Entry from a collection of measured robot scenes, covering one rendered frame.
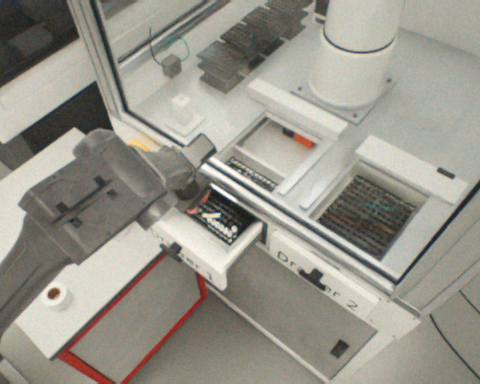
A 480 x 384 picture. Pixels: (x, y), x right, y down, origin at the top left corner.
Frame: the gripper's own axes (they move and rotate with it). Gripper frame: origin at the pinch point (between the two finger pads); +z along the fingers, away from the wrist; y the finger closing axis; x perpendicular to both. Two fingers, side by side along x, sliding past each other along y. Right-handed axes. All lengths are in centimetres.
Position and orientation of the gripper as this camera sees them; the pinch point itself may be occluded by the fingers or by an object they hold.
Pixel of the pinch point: (198, 205)
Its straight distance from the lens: 102.1
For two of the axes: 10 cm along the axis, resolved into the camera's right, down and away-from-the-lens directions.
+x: -7.4, -5.3, 4.1
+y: 6.2, -7.7, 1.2
